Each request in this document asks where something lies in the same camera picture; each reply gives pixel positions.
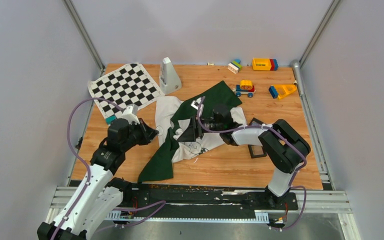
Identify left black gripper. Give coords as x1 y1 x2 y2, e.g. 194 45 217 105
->
121 117 159 152

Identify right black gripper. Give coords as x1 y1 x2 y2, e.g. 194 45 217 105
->
177 114 223 142

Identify white green garment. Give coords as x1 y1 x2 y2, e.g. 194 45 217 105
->
137 81 247 183

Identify black square display case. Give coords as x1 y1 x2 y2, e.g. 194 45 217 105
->
248 117 266 129

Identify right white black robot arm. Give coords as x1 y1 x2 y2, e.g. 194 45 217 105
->
177 104 311 209

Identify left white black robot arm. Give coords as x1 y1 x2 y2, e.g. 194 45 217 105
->
37 118 159 240

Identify teal small block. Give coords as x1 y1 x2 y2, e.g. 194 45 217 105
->
105 115 117 125

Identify checkerboard calibration sheet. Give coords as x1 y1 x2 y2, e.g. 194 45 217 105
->
87 63 165 119

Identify white wedge-shaped stand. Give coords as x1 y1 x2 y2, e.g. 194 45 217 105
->
159 57 182 95

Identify toy car with yellow top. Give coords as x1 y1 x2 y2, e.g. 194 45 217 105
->
232 79 256 98

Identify white green blue bricks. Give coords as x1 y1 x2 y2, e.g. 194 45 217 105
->
227 58 243 74

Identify yellow blue toy scoop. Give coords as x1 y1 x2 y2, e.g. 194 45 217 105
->
268 84 298 100

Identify yellow red blue brick box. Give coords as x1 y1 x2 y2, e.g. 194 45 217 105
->
252 58 279 71

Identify grey metal pipe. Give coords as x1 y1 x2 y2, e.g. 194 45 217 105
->
290 59 305 97

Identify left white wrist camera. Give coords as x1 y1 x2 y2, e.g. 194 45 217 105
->
120 103 140 125

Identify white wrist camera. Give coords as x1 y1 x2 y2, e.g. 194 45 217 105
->
190 97 204 113
120 103 140 125

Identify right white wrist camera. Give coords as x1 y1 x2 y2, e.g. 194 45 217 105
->
190 97 204 113

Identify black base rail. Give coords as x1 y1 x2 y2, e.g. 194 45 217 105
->
117 183 299 220

